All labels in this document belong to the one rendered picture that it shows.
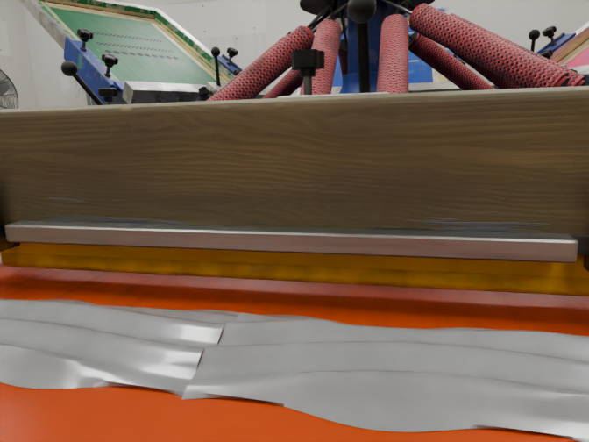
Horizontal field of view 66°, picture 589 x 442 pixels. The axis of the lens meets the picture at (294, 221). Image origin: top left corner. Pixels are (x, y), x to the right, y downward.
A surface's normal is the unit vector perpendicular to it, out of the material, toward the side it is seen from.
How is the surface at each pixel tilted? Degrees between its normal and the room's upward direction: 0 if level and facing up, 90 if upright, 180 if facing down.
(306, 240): 90
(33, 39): 90
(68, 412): 0
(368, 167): 90
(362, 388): 48
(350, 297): 0
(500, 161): 90
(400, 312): 0
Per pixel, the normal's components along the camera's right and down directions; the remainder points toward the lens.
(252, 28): -0.22, 0.22
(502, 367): -0.18, -0.73
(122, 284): -0.03, -0.98
